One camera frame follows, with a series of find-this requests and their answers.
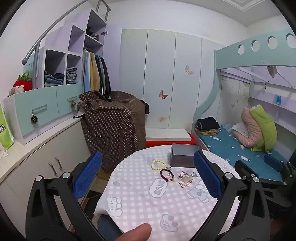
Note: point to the black cloth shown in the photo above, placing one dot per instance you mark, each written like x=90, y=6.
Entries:
x=146, y=107

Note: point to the red plush toy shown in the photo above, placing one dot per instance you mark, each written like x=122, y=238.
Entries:
x=23, y=83

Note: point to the brown pine cone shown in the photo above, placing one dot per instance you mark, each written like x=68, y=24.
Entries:
x=34, y=119
x=73, y=104

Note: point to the tan folded clothes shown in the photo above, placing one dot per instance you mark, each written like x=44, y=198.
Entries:
x=209, y=132

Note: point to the grey metal tin box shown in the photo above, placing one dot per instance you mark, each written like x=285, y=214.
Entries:
x=182, y=160

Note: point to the faded pink butterfly sticker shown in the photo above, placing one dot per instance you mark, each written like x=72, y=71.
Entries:
x=161, y=119

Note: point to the white pillow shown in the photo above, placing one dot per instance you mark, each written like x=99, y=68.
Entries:
x=239, y=128

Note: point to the green paper bag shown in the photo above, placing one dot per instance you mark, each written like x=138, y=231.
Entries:
x=5, y=129

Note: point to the white wardrobe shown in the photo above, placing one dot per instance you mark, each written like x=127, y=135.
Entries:
x=166, y=76

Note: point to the lilac wardrobe door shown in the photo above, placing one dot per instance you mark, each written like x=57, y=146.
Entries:
x=112, y=58

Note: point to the green quilt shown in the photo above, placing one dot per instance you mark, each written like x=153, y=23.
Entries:
x=266, y=129

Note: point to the white box lid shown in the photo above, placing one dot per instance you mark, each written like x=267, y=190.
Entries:
x=167, y=134

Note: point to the folded grey clothes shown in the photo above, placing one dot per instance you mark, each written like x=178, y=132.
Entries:
x=71, y=75

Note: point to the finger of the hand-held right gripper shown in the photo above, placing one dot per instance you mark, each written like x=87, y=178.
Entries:
x=274, y=162
x=244, y=170

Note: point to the small blue box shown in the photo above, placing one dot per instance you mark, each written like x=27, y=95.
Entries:
x=278, y=99

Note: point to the folded blue jeans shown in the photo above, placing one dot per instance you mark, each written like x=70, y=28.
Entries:
x=54, y=80

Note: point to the person's left hand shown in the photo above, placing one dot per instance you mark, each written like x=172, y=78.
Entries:
x=137, y=233

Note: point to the light blue hanging shirt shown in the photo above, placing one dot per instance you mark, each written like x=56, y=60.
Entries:
x=86, y=74

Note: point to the dark hanging clothes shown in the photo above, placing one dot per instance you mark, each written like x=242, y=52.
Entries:
x=104, y=76

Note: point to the dark folded clothes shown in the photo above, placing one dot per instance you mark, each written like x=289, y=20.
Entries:
x=208, y=122

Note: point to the person's blue jeans leg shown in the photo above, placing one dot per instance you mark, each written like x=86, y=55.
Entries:
x=108, y=229

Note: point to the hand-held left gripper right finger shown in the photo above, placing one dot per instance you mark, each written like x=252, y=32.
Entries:
x=207, y=173

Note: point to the blue patterned mattress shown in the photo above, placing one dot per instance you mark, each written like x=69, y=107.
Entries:
x=229, y=148

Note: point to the dark clothes bundle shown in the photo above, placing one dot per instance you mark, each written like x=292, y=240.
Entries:
x=92, y=34

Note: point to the yellow hanging garment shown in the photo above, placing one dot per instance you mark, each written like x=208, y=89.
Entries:
x=94, y=74

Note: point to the grey metal handrail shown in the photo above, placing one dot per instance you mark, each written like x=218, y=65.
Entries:
x=46, y=32

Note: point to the pink plush pig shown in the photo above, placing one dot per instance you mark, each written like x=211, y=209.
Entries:
x=16, y=90

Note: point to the lilac shelf unit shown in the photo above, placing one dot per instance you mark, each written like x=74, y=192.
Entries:
x=76, y=39

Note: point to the pink checked cartoon tablecloth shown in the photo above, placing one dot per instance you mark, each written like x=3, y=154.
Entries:
x=143, y=197

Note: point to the turquoise drawer unit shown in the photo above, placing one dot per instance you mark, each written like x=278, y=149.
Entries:
x=25, y=109

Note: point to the brown dotted cloth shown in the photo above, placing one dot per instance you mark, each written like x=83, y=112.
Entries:
x=111, y=129

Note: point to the tan hanging toy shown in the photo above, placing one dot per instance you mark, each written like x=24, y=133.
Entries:
x=272, y=70

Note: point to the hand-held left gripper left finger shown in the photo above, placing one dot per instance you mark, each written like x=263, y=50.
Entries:
x=89, y=176

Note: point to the white low cabinet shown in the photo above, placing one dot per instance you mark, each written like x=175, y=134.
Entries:
x=30, y=162

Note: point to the turquoise bunk bed frame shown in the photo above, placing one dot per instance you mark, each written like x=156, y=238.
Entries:
x=231, y=55

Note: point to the red storage box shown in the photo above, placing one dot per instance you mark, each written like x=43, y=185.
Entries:
x=168, y=144

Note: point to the pale outlined butterfly sticker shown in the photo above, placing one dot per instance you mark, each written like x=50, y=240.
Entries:
x=189, y=70

